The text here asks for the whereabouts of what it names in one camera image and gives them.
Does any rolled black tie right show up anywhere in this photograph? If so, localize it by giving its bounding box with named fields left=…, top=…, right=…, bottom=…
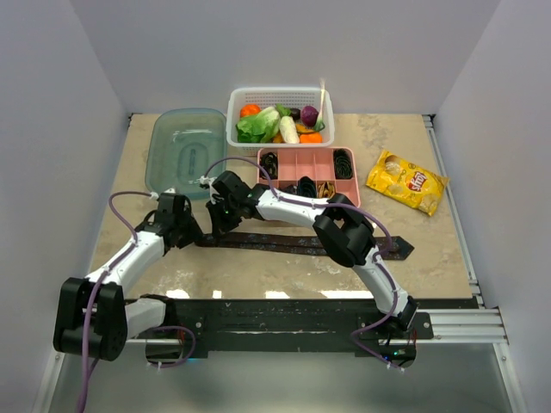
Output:
left=333, top=149, right=354, bottom=180

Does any white daikon radish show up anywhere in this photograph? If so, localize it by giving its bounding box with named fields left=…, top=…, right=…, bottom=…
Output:
left=279, top=116, right=300, bottom=145

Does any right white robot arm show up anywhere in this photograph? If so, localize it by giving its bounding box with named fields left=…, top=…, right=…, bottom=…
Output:
left=199, top=171, right=418, bottom=338

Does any green lettuce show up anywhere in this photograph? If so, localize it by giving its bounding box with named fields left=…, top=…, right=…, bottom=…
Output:
left=236, top=107, right=281, bottom=144

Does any yellow chips bag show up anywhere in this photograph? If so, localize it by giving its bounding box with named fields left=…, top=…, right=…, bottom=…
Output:
left=366, top=150, right=449, bottom=217

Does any purple onion toy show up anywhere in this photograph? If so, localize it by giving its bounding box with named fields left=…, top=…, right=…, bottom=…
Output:
left=300, top=105, right=319, bottom=127

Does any rolled black tie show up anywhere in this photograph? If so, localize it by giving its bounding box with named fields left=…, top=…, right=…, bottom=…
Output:
left=259, top=152, right=278, bottom=179
left=333, top=149, right=354, bottom=180

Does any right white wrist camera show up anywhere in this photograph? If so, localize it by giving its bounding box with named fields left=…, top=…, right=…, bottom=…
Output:
left=199, top=176, right=216, bottom=203

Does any teal transparent container lid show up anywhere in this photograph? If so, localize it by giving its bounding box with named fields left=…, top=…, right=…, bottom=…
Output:
left=145, top=108, right=227, bottom=200

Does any orange pumpkin toy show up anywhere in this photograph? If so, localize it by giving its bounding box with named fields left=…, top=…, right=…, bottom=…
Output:
left=240, top=104, right=262, bottom=118

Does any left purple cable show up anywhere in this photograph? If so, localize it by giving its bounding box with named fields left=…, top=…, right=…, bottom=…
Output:
left=76, top=191, right=160, bottom=413

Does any rolled yellow tie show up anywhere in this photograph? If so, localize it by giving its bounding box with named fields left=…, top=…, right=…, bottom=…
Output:
left=317, top=182, right=337, bottom=199

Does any pink divided organizer tray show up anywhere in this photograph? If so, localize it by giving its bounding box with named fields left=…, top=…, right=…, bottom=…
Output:
left=257, top=146, right=361, bottom=207

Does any rolled dark blue tie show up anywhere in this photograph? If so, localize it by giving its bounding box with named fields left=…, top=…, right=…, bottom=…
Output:
left=297, top=176, right=318, bottom=199

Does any dark eggplant toy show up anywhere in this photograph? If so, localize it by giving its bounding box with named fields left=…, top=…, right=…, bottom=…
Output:
left=289, top=108, right=300, bottom=120

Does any white plastic basket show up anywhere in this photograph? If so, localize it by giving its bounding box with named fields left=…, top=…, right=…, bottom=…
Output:
left=226, top=86, right=335, bottom=156

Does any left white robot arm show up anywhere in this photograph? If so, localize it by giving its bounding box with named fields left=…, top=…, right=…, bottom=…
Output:
left=53, top=192, right=202, bottom=361

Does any dark patterned necktie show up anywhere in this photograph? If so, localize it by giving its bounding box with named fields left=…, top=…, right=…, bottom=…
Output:
left=195, top=232, right=414, bottom=261

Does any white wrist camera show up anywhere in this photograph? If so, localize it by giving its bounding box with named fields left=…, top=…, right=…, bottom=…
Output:
left=149, top=188, right=176, bottom=200
left=199, top=176, right=216, bottom=203

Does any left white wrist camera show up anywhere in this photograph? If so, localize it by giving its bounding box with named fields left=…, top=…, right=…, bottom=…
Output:
left=149, top=188, right=176, bottom=200

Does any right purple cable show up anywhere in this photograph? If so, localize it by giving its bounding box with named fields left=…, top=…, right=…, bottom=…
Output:
left=201, top=157, right=410, bottom=345

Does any purple cable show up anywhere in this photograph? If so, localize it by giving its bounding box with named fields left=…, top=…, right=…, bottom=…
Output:
left=201, top=157, right=410, bottom=345
left=76, top=191, right=160, bottom=413

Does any rolled black tie left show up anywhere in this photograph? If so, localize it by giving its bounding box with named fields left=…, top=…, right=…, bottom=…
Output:
left=259, top=152, right=278, bottom=179

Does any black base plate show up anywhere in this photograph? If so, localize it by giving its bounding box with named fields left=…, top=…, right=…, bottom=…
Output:
left=128, top=299, right=434, bottom=361

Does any green onion stalk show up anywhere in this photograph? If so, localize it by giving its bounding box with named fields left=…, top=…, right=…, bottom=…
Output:
left=313, top=78, right=325, bottom=132

